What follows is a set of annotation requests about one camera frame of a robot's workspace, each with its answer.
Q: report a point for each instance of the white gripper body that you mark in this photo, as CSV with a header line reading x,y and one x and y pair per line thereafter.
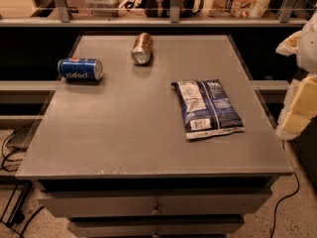
x,y
307,49

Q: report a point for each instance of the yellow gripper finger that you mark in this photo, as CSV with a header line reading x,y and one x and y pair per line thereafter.
x,y
299,107
288,47

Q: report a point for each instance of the blue pepsi can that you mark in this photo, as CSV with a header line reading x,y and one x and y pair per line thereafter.
x,y
80,69

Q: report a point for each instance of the gold soda can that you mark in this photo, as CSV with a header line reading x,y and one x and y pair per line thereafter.
x,y
142,49

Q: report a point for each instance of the colourful snack bag on shelf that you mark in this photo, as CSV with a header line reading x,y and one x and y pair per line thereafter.
x,y
244,9

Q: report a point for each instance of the blue white snack bag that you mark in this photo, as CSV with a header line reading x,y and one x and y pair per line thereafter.
x,y
206,109

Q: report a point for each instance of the black backpack on shelf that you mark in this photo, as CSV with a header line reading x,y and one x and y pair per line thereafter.
x,y
161,8

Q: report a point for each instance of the upper grey drawer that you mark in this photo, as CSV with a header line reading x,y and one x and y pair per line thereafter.
x,y
76,204

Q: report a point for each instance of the grey drawer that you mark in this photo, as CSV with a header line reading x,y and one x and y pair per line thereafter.
x,y
156,227
76,204

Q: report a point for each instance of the grey drawer cabinet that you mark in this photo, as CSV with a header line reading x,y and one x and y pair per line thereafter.
x,y
125,132

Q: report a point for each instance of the lower grey drawer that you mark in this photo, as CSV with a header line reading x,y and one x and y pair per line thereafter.
x,y
156,227

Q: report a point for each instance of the grey metal shelf rail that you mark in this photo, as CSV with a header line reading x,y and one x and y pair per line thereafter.
x,y
74,13

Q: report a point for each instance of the black wire floor stand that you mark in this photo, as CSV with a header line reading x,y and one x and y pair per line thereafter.
x,y
14,195

